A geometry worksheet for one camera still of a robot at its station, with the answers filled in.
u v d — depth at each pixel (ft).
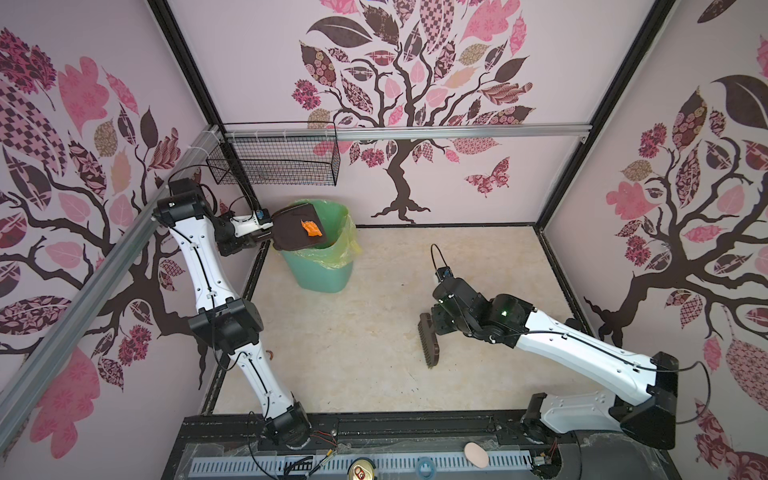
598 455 2.32
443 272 2.14
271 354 2.87
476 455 2.28
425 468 2.28
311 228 2.71
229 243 2.29
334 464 2.29
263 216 2.27
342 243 2.74
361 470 1.97
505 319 1.60
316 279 3.28
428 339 2.63
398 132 3.03
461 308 1.72
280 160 4.00
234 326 1.78
